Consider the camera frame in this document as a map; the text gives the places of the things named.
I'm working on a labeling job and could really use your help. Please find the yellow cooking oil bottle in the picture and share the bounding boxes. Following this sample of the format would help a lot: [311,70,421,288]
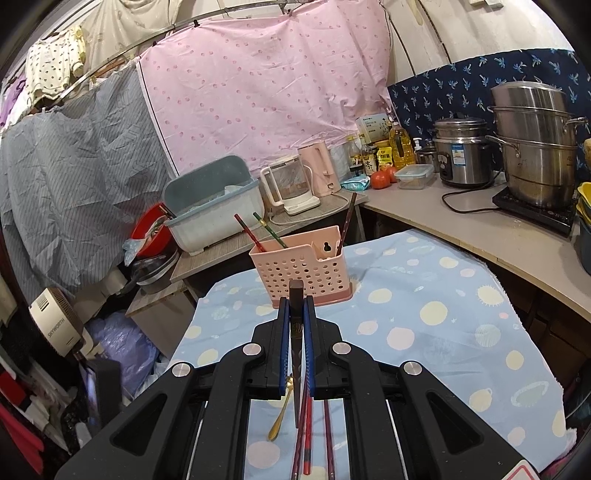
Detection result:
[389,121,415,169]

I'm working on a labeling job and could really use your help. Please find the grey-blue dish drainer box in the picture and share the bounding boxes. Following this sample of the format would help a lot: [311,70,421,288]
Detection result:
[163,155,265,256]

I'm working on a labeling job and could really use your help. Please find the gold flower spoon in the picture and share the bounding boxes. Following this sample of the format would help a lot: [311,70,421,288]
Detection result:
[269,376,294,440]

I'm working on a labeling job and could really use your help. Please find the curved wooden counter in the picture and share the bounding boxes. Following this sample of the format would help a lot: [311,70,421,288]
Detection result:
[362,173,591,320]

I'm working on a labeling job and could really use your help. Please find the red plastic bowl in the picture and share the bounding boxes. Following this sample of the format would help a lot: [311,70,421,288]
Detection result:
[131,203,172,258]

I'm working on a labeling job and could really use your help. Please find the dark brown chopstick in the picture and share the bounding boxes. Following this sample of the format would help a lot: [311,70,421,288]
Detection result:
[289,280,304,432]
[324,401,334,480]

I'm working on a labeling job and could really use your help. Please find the pink dotted curtain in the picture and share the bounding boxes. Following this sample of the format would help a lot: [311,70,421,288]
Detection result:
[139,0,394,177]

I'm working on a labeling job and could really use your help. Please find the clear food container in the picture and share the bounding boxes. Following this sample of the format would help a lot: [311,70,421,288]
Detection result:
[394,164,436,190]

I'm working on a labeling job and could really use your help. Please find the pink electric kettle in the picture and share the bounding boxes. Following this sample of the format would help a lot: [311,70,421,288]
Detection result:
[298,142,336,197]

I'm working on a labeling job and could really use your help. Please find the green chopstick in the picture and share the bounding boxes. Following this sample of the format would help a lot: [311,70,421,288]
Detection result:
[252,211,288,249]

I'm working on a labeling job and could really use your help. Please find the cream hanging cloth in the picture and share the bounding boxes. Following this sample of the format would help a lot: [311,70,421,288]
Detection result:
[83,0,297,62]

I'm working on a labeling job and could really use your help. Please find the low wooden side table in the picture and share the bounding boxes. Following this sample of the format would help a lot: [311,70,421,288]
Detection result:
[170,191,370,285]

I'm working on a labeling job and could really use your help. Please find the purple hanging garment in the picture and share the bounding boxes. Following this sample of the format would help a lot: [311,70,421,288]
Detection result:
[0,78,29,126]

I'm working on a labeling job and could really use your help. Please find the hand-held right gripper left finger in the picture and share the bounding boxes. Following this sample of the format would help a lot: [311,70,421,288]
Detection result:
[55,295,291,480]

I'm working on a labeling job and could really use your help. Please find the grey striped curtain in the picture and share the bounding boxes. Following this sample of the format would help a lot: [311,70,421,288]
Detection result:
[0,69,174,302]

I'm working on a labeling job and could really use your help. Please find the red tomatoes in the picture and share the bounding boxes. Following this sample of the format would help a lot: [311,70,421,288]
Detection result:
[369,166,398,190]

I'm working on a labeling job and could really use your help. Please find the light blue plastic bag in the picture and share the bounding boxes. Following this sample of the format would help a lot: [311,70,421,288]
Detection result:
[122,237,149,267]

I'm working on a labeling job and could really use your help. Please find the sauce bottles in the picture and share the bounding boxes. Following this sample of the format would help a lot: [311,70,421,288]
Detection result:
[346,136,363,179]

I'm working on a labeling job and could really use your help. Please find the white electric fan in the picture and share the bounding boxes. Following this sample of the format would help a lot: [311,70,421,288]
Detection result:
[28,288,96,359]

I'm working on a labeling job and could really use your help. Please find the purple plastic bag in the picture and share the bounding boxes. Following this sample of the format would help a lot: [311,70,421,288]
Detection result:
[85,311,158,398]

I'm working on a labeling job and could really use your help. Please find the navy leaf print cloth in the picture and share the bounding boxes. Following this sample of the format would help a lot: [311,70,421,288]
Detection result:
[387,48,591,185]

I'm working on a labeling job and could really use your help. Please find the black induction cooker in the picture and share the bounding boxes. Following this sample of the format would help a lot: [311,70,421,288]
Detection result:
[492,185,581,237]

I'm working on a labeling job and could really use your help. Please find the black power cable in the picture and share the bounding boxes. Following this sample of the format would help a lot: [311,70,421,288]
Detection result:
[441,187,498,215]

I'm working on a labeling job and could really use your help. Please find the stacked steel steamer pot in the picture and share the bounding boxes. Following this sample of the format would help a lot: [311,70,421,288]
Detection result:
[485,80,590,209]

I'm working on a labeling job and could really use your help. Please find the white and green carton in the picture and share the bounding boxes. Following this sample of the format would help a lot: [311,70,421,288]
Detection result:
[355,113,391,144]

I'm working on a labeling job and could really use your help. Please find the red cloth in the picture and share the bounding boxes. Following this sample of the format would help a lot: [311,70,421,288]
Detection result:
[0,369,47,468]

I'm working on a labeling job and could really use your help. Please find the glass kettle with white base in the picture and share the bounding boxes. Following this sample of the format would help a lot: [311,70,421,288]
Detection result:
[259,157,322,216]

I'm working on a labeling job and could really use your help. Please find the blue planet print tablecloth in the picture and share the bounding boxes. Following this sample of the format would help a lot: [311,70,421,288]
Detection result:
[171,228,578,480]

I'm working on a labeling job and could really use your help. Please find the steel rice cooker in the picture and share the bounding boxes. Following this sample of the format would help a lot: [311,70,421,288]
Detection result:
[433,117,493,188]

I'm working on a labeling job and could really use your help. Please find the dark blue plastic basin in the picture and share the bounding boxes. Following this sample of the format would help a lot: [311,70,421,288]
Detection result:
[573,222,591,276]

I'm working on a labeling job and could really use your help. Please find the white dotted baby garment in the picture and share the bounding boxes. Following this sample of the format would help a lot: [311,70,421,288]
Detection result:
[25,28,89,101]

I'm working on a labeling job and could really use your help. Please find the pink perforated utensil holder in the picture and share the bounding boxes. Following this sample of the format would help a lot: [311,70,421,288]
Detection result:
[249,225,358,310]

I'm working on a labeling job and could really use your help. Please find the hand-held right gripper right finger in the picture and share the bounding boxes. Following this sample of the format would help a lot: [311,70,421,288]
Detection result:
[302,295,541,480]

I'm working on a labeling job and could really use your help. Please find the dark wok pan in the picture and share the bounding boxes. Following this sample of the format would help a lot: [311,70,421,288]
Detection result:
[124,251,181,295]

